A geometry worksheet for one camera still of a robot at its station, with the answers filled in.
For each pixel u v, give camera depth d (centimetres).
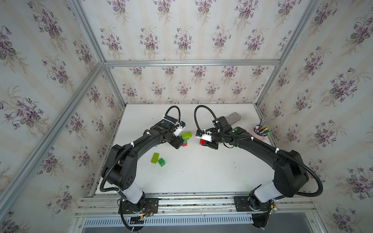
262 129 93
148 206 72
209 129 71
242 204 73
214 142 74
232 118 108
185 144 95
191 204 75
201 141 82
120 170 45
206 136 73
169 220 77
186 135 88
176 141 80
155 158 88
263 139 90
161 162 86
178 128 81
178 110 80
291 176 43
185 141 91
